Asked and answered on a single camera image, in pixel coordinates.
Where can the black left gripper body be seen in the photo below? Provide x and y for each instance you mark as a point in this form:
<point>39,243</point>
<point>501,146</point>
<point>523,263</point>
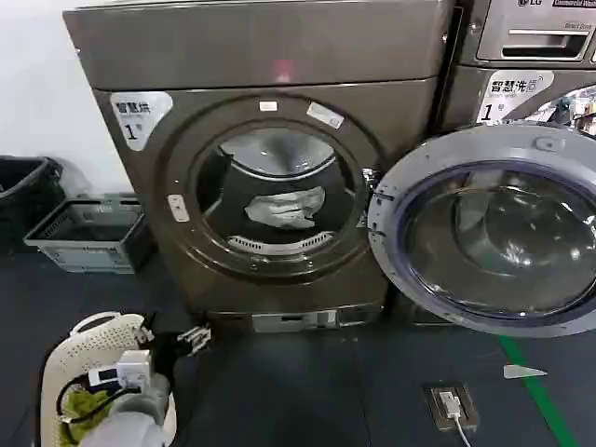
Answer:
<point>165,351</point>

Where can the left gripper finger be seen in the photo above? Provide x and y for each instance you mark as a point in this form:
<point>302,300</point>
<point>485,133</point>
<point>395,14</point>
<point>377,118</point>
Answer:
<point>198,348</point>
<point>196,333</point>

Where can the white perforated laundry basket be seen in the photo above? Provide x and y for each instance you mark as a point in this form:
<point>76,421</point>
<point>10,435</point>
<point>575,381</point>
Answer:
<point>81,347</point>

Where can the green cloth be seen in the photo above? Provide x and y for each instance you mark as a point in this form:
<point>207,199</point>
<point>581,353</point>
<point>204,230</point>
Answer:
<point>86,404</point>

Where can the grey plastic crate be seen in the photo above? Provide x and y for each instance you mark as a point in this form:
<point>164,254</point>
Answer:
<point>88,247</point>

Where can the white-grey garment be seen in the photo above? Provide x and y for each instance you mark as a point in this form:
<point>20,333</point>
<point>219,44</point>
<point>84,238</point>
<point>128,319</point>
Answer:
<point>286,207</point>

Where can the black plastic bin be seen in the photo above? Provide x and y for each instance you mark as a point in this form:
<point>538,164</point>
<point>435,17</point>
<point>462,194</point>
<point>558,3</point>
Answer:
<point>25,195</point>

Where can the metal floor socket box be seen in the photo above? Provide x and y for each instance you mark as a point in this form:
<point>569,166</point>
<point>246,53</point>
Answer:
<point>433,419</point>

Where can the grey-bronze front-load dryer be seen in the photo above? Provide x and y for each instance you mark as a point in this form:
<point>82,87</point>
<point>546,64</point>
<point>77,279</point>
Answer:
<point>288,51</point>

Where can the round glass dryer door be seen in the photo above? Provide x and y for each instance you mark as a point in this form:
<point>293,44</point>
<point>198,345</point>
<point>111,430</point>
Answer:
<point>503,242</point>

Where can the white scrap of paper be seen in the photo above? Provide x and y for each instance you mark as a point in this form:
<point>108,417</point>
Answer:
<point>521,372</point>

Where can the green floor tape strip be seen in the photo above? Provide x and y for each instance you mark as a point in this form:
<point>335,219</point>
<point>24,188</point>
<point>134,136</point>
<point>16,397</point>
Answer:
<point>535,391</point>

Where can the grey dryer with number label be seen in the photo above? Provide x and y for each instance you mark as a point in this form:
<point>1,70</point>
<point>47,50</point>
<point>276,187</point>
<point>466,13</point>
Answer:
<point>465,104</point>

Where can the silver machine with drawer panel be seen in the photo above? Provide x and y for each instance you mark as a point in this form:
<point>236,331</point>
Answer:
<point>521,28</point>

